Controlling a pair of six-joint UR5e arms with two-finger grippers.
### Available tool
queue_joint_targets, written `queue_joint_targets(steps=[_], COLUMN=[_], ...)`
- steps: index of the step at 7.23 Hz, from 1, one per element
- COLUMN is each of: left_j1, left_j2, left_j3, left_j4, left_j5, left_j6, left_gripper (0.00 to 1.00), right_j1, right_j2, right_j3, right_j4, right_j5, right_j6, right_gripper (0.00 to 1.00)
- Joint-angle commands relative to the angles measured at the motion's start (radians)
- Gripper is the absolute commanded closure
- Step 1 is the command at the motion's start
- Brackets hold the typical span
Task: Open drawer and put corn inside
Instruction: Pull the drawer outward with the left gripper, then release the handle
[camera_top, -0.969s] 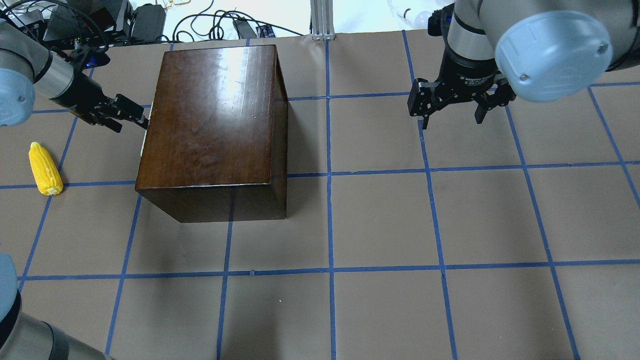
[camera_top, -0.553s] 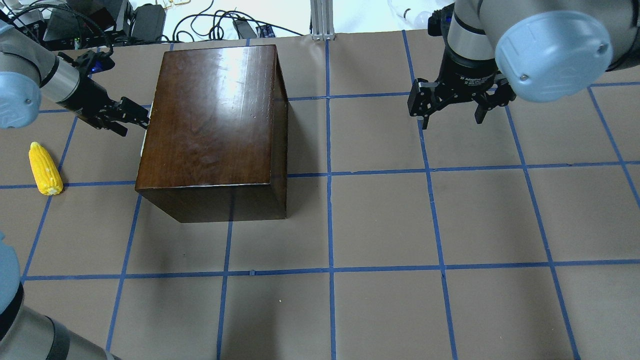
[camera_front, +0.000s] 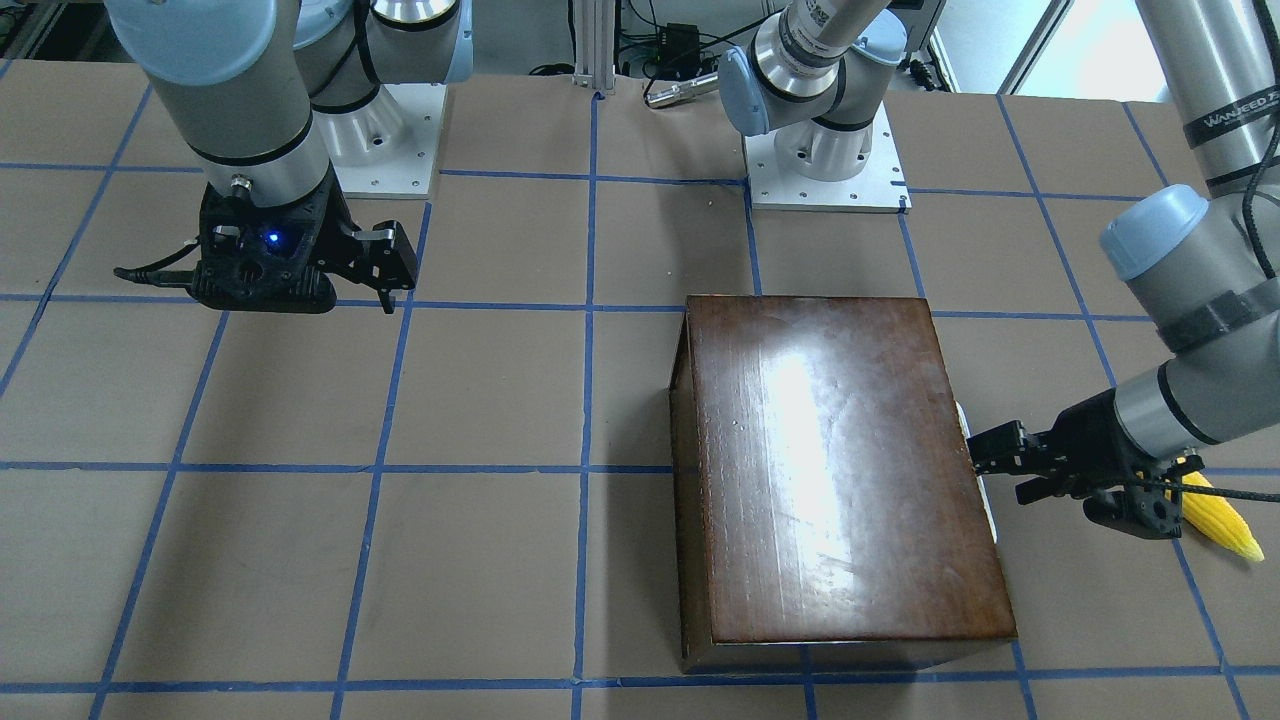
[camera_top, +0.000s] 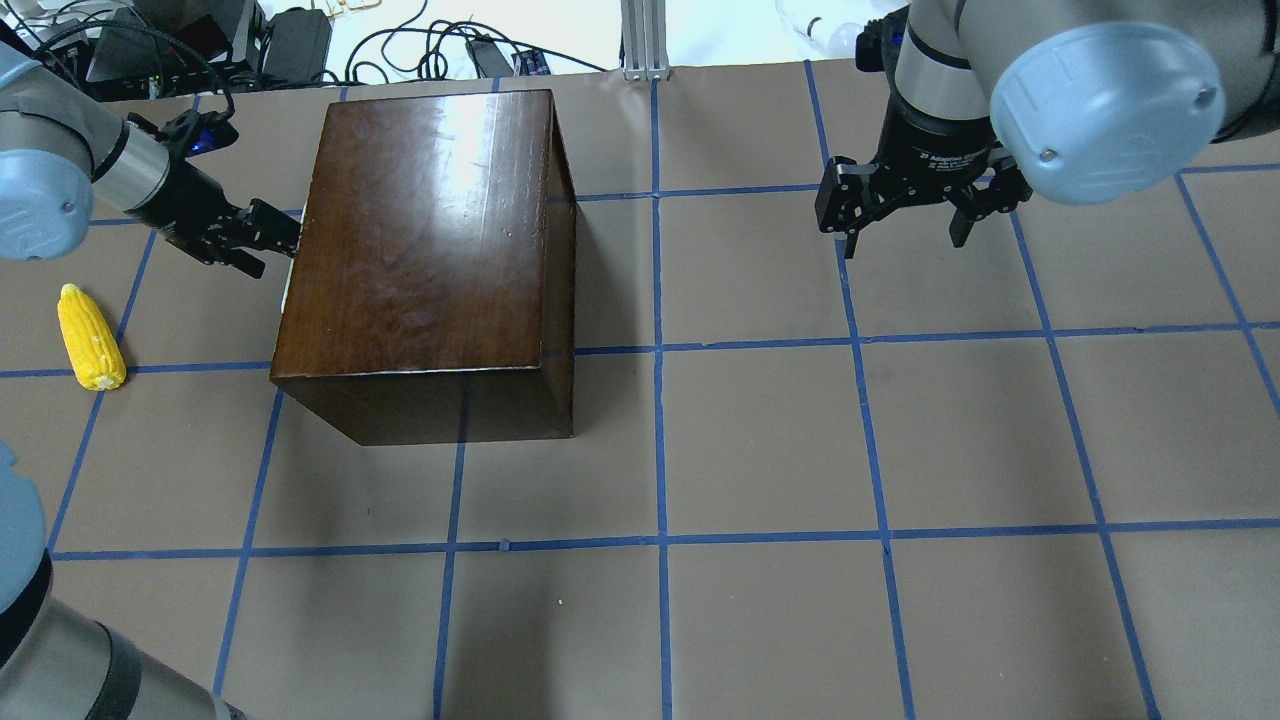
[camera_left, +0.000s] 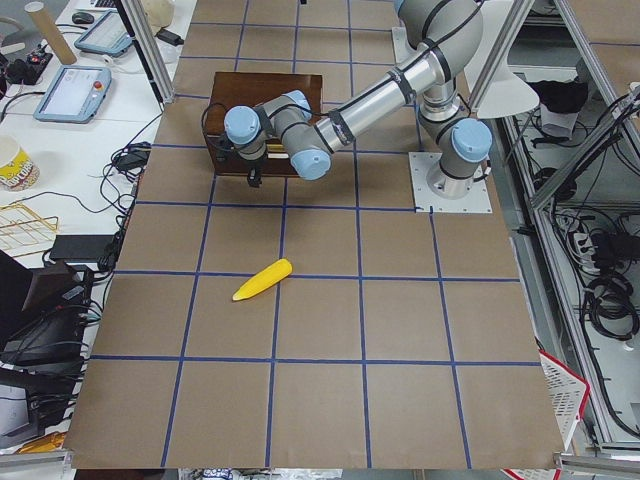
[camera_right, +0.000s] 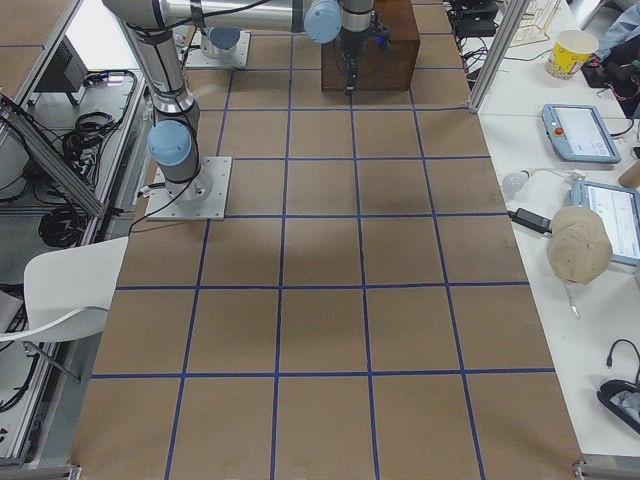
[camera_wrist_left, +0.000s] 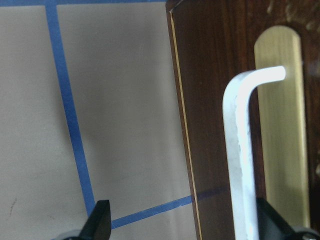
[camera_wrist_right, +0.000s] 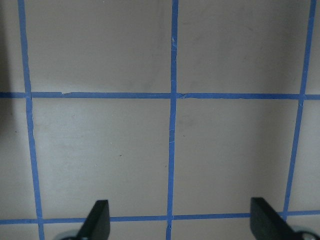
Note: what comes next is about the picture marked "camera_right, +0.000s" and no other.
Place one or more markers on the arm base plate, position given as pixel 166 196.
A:
pixel 204 198
pixel 204 54

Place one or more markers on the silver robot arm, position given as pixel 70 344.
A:
pixel 149 27

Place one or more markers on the blue teach pendant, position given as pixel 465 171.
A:
pixel 577 133
pixel 618 207

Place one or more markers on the yellow popcorn cup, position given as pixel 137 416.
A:
pixel 571 51

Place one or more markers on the white light bulb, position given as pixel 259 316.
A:
pixel 514 182

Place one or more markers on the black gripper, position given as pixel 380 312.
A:
pixel 348 46

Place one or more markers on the blue teach pendant lower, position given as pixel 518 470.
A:
pixel 618 207

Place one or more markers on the blue teach pendant upper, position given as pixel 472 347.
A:
pixel 577 133

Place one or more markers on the dark brown wooden cabinet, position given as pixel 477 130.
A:
pixel 387 71

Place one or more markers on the aluminium frame post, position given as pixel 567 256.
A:
pixel 505 33

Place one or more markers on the black power brick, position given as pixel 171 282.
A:
pixel 530 220

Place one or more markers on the white plastic chair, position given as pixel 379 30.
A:
pixel 68 295

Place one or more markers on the beige baseball cap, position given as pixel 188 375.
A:
pixel 580 249

